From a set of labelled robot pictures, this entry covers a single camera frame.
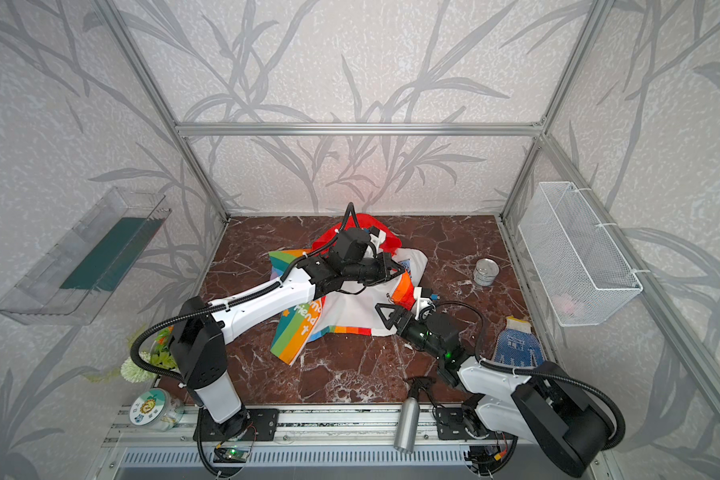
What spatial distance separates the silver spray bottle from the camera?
705 millimetres

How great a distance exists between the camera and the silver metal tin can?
990 millimetres

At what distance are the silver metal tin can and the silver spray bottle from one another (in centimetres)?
37
